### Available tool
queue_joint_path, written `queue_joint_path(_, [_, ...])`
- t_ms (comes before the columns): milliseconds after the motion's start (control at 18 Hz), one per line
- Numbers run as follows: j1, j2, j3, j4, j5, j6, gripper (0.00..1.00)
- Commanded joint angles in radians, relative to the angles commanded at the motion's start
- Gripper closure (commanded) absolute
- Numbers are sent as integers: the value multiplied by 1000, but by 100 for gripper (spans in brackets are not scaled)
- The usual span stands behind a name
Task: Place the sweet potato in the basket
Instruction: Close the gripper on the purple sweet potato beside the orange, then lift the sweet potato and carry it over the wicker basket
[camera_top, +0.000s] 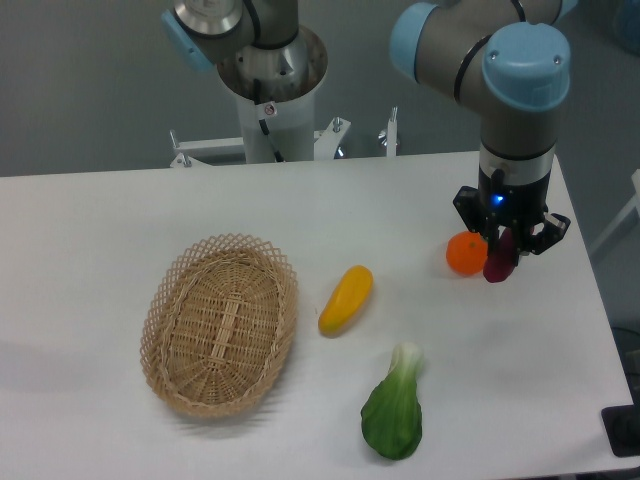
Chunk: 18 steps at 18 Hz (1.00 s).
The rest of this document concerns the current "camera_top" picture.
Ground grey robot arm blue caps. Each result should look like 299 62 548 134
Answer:
161 1 572 266

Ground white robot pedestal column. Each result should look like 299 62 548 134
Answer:
215 27 330 164

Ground green bok choy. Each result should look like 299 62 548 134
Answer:
360 342 424 461

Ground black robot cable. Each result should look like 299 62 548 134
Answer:
251 79 286 164

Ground white frame at right edge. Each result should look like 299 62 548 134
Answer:
587 169 639 261

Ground black box at table edge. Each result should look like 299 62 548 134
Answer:
601 405 639 458

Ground purple sweet potato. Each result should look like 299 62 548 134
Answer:
483 228 517 283

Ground yellow mango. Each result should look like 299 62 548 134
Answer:
318 265 374 337

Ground woven wicker basket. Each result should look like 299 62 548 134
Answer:
140 234 298 419

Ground white metal base frame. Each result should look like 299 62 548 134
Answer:
168 105 401 168

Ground orange tangerine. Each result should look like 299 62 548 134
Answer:
445 231 488 276

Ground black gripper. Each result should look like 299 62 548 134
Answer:
453 151 571 265

